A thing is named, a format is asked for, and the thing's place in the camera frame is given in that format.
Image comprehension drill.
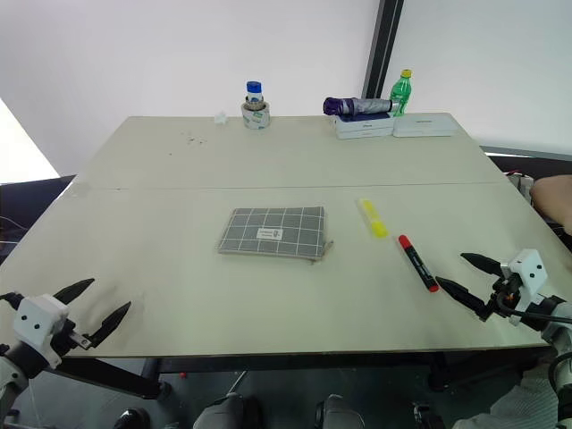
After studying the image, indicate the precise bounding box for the black side table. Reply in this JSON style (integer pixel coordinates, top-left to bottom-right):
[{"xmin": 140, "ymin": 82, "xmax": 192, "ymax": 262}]
[{"xmin": 480, "ymin": 145, "xmax": 572, "ymax": 180}]

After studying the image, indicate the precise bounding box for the red and black marker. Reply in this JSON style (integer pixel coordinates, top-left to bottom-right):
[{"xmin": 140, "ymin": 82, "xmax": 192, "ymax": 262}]
[{"xmin": 397, "ymin": 234, "xmax": 440, "ymax": 294}]

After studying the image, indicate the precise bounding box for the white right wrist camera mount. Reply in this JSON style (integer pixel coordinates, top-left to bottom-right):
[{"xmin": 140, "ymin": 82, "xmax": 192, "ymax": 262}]
[{"xmin": 500, "ymin": 248, "xmax": 549, "ymax": 315}]

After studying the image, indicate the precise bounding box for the black vertical pillar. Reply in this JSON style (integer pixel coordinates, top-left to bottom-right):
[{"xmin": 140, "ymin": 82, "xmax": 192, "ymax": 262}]
[{"xmin": 362, "ymin": 0, "xmax": 406, "ymax": 100}]

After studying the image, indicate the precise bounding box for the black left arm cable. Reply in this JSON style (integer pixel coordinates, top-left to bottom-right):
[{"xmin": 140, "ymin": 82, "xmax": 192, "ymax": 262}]
[{"xmin": 0, "ymin": 291, "xmax": 24, "ymax": 315}]

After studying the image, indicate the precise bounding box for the dark side furniture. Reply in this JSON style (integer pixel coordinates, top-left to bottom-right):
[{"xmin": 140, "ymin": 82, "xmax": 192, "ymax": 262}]
[{"xmin": 0, "ymin": 174, "xmax": 78, "ymax": 265}]

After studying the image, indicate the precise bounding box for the grey checked pencil case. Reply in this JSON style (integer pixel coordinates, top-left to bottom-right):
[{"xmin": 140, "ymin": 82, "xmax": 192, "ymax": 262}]
[{"xmin": 216, "ymin": 206, "xmax": 335, "ymax": 265}]

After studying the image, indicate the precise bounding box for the purple folded umbrella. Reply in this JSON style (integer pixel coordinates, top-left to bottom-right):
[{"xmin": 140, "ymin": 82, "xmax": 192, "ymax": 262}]
[{"xmin": 323, "ymin": 96, "xmax": 394, "ymax": 116}]

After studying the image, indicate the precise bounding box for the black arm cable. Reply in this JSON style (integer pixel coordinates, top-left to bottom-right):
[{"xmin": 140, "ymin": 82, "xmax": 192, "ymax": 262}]
[
  {"xmin": 499, "ymin": 301, "xmax": 572, "ymax": 324},
  {"xmin": 0, "ymin": 291, "xmax": 24, "ymax": 315}
]

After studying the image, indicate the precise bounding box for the white box with dark top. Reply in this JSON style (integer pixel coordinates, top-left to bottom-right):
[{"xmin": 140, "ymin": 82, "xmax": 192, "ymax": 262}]
[{"xmin": 331, "ymin": 111, "xmax": 398, "ymax": 140}]

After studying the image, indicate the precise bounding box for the white printed tape roll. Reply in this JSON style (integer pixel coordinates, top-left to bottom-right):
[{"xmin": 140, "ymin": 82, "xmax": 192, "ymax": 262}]
[{"xmin": 240, "ymin": 98, "xmax": 272, "ymax": 130}]

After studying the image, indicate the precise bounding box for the black table frame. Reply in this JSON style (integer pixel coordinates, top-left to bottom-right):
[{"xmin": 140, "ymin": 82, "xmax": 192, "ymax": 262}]
[{"xmin": 55, "ymin": 347, "xmax": 553, "ymax": 400}]

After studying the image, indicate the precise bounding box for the black shoe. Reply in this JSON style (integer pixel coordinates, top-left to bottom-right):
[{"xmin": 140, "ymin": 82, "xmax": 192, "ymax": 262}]
[{"xmin": 113, "ymin": 407, "xmax": 152, "ymax": 429}]

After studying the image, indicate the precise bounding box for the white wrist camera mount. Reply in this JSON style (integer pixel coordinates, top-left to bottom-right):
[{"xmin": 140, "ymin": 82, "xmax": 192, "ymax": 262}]
[
  {"xmin": 500, "ymin": 248, "xmax": 549, "ymax": 315},
  {"xmin": 12, "ymin": 294, "xmax": 69, "ymax": 368}
]

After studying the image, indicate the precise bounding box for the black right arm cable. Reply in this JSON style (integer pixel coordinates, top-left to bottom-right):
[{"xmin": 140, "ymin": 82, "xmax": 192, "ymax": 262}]
[{"xmin": 499, "ymin": 301, "xmax": 572, "ymax": 324}]

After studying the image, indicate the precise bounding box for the yellow highlighter pen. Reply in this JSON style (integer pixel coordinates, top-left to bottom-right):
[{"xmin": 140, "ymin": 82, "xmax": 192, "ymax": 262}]
[{"xmin": 356, "ymin": 198, "xmax": 390, "ymax": 240}]

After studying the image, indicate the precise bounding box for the dark rounded grey shape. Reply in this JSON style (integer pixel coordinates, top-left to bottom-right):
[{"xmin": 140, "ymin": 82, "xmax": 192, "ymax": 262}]
[
  {"xmin": 314, "ymin": 393, "xmax": 366, "ymax": 429},
  {"xmin": 191, "ymin": 391, "xmax": 264, "ymax": 429}
]

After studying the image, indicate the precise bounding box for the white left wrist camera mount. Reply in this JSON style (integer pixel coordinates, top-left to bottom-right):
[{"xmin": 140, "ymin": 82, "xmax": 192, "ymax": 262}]
[{"xmin": 12, "ymin": 294, "xmax": 69, "ymax": 368}]

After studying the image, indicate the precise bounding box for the plain white flat box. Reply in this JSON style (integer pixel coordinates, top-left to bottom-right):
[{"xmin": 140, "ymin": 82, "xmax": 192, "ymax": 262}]
[{"xmin": 391, "ymin": 113, "xmax": 458, "ymax": 139}]

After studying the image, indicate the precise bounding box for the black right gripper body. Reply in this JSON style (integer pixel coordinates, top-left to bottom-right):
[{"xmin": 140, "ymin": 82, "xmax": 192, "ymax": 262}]
[{"xmin": 485, "ymin": 272, "xmax": 525, "ymax": 317}]

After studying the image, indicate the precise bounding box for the grey cloth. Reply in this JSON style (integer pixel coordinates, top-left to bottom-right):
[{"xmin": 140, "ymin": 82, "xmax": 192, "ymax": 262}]
[{"xmin": 450, "ymin": 364, "xmax": 562, "ymax": 429}]

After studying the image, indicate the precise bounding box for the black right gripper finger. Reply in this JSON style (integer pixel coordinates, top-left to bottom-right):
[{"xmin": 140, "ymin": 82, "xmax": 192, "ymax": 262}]
[
  {"xmin": 434, "ymin": 276, "xmax": 491, "ymax": 323},
  {"xmin": 459, "ymin": 252, "xmax": 505, "ymax": 275}
]

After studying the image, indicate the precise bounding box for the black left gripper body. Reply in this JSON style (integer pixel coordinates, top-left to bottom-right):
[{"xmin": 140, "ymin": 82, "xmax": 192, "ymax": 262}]
[{"xmin": 47, "ymin": 318, "xmax": 97, "ymax": 359}]

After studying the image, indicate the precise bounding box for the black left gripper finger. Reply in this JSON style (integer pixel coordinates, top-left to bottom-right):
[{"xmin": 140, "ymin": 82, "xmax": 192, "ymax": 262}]
[
  {"xmin": 88, "ymin": 301, "xmax": 132, "ymax": 347},
  {"xmin": 52, "ymin": 278, "xmax": 96, "ymax": 306}
]

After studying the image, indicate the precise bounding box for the green plastic bottle yellow cap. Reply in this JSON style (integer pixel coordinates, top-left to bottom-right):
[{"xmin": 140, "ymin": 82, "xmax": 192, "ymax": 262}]
[{"xmin": 389, "ymin": 69, "xmax": 413, "ymax": 118}]

